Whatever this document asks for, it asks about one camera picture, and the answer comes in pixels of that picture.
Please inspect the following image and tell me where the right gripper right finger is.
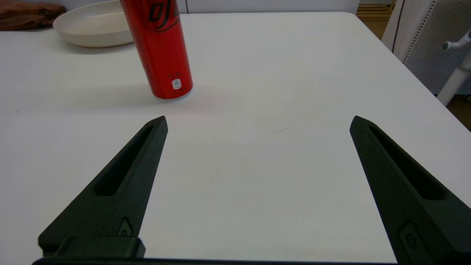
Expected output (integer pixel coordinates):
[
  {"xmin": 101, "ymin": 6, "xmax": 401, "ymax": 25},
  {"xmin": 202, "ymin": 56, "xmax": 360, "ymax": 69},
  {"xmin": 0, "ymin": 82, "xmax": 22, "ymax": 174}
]
[{"xmin": 350, "ymin": 116, "xmax": 471, "ymax": 265}]

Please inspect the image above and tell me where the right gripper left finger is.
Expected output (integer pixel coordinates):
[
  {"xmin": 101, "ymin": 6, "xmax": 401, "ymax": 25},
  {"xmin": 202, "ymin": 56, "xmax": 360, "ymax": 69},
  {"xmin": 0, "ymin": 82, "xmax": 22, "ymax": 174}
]
[{"xmin": 38, "ymin": 116, "xmax": 169, "ymax": 255}]

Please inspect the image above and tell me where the white desk leg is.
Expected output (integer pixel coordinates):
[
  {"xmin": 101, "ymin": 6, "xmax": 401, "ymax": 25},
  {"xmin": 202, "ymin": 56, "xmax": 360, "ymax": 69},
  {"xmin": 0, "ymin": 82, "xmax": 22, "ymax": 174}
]
[{"xmin": 437, "ymin": 59, "xmax": 471, "ymax": 106}]

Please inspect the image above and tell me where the red soda can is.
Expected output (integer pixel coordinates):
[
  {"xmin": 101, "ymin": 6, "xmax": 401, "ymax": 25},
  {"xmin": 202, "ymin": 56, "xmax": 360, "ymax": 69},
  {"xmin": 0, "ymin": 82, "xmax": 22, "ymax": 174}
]
[{"xmin": 120, "ymin": 0, "xmax": 194, "ymax": 100}]

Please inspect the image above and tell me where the white perforated panel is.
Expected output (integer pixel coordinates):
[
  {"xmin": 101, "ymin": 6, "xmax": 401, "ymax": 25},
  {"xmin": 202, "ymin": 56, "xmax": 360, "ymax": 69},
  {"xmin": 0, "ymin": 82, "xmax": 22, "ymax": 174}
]
[{"xmin": 382, "ymin": 0, "xmax": 471, "ymax": 94}]

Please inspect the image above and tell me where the beige round plate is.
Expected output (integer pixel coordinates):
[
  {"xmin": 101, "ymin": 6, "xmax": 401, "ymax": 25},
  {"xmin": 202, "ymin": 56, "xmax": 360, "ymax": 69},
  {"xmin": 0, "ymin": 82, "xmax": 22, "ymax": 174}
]
[{"xmin": 53, "ymin": 0, "xmax": 135, "ymax": 48}]

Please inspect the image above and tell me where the folded brown cloth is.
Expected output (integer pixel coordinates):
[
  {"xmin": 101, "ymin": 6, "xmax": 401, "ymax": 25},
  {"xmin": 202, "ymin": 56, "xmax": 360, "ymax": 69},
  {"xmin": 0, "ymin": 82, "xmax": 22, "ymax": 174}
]
[{"xmin": 0, "ymin": 0, "xmax": 67, "ymax": 31}]

